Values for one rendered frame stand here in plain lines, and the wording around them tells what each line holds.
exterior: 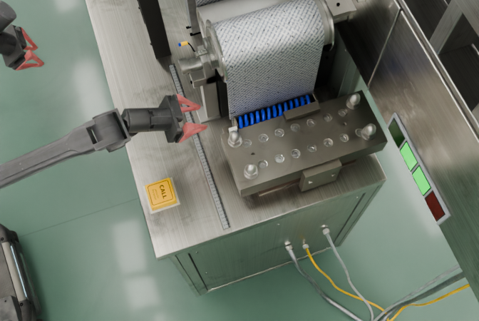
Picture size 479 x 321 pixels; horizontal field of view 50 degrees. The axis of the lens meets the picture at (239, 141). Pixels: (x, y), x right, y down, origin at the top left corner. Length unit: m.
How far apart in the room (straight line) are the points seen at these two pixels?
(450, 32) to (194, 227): 0.80
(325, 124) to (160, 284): 1.21
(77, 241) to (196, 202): 1.10
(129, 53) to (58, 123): 1.08
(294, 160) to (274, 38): 0.33
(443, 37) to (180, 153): 0.80
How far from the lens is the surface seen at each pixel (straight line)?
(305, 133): 1.34
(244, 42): 1.14
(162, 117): 1.22
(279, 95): 1.34
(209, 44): 1.16
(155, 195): 1.40
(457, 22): 0.92
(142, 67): 1.61
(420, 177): 1.17
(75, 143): 1.18
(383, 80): 1.20
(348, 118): 1.37
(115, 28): 1.72
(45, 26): 3.01
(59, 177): 2.54
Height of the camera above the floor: 2.23
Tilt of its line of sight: 65 degrees down
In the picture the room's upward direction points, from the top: 3 degrees counter-clockwise
